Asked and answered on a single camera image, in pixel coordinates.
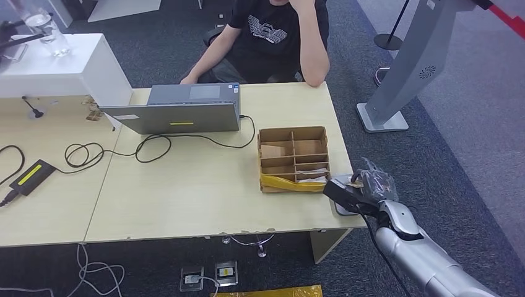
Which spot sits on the person's left hand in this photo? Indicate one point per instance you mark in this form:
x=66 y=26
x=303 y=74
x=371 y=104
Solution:
x=301 y=5

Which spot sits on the person's right hand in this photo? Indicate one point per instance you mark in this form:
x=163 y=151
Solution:
x=188 y=79

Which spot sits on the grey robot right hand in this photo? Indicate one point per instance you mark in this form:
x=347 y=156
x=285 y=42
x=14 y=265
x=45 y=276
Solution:
x=377 y=184

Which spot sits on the person's left forearm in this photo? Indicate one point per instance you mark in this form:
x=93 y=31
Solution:
x=313 y=57

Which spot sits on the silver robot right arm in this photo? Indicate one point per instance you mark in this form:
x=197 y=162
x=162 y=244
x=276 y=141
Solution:
x=418 y=250

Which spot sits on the person's right forearm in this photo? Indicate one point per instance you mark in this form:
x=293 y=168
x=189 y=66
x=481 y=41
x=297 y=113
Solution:
x=209 y=58

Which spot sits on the grey card reader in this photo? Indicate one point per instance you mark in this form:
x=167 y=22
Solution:
x=339 y=210

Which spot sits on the person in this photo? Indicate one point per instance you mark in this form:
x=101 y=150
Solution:
x=266 y=53

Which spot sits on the white room key card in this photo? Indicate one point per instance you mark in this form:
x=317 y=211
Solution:
x=312 y=171
x=312 y=179

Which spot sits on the grey laptop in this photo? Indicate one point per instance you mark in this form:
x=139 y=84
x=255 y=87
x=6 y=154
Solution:
x=184 y=117

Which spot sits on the black office chair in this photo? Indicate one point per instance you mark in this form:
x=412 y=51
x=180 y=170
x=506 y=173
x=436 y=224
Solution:
x=212 y=36

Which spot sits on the yellow plastic strip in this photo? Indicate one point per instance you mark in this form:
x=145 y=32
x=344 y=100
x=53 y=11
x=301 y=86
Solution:
x=291 y=185

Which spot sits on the small wooden ornament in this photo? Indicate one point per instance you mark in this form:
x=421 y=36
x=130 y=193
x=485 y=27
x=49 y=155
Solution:
x=88 y=101
x=94 y=115

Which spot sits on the wooden compartment organizer box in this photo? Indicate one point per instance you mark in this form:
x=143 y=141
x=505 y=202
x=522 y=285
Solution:
x=279 y=135

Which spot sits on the grey kiosk stand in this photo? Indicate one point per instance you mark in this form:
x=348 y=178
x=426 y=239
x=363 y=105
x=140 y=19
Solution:
x=412 y=61

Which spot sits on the clear glass vase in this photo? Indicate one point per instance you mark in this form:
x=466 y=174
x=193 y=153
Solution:
x=49 y=33

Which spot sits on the floor socket with yellow label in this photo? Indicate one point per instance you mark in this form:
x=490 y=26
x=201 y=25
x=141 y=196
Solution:
x=226 y=273

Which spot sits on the black stand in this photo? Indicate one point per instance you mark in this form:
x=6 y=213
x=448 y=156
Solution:
x=12 y=37

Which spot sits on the black power adapter yellow label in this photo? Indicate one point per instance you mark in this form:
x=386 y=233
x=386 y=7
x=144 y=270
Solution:
x=32 y=177

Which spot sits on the silver floor socket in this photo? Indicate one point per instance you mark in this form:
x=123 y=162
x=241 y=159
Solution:
x=191 y=278

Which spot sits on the red barrier belt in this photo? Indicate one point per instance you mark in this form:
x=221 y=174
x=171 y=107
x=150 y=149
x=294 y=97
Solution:
x=508 y=18

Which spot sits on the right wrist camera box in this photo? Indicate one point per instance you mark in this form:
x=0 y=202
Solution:
x=342 y=194

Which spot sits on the black stanchion post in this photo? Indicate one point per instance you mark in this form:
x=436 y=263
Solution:
x=388 y=41

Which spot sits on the white pedestal box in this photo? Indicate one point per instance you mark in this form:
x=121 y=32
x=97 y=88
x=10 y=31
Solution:
x=74 y=70

